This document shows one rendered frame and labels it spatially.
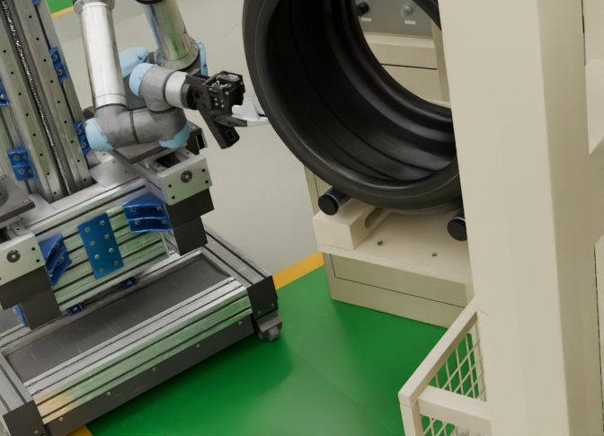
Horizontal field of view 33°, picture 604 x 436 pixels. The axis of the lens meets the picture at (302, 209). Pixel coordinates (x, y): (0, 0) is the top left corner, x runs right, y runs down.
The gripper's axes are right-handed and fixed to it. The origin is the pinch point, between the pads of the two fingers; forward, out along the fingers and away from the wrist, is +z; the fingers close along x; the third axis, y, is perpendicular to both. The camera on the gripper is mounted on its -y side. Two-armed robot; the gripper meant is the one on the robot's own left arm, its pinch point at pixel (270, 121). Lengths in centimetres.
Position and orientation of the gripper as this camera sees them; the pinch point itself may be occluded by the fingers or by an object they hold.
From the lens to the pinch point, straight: 211.5
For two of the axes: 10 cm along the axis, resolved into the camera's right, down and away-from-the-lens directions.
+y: -0.8, -8.2, -5.7
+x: 5.6, -5.1, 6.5
